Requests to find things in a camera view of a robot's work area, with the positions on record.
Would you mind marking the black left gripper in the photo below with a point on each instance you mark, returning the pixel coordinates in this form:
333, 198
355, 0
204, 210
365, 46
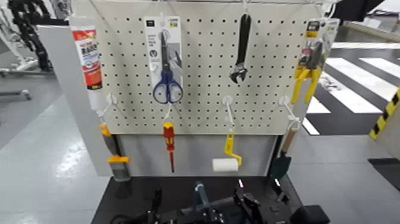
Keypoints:
184, 218

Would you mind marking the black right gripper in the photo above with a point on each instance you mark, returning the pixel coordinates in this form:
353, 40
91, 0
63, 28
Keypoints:
248, 209

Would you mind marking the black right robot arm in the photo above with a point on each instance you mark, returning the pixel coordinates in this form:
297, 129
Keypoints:
309, 215

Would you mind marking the grey panel under pegboard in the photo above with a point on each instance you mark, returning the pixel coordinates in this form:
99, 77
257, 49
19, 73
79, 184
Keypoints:
193, 153

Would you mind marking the red yellow screwdriver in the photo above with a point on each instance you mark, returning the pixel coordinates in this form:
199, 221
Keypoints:
168, 134

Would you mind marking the white pegboard hook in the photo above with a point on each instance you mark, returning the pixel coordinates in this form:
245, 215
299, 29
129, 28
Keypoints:
245, 7
111, 99
168, 111
228, 100
284, 100

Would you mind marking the blue scissors on white card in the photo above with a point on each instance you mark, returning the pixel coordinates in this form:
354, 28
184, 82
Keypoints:
165, 62

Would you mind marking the white perforated pegboard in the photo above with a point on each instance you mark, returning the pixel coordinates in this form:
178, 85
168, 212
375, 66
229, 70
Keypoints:
206, 62

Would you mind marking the black floor mat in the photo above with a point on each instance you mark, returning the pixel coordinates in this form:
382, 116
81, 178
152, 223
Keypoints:
387, 172

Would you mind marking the grey partition panel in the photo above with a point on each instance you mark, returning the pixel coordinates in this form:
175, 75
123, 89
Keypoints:
68, 94

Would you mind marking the black adjustable wrench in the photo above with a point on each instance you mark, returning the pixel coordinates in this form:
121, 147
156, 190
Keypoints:
243, 40

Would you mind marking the red white sealant tube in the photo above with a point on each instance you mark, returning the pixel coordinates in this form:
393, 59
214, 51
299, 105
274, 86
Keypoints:
89, 56

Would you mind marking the black background object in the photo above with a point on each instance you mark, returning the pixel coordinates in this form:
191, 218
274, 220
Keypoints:
356, 9

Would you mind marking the yellow black striped post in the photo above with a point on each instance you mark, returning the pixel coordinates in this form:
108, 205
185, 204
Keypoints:
386, 115

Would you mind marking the white metal frame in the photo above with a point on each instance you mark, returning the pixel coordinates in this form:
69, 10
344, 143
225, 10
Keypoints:
18, 64

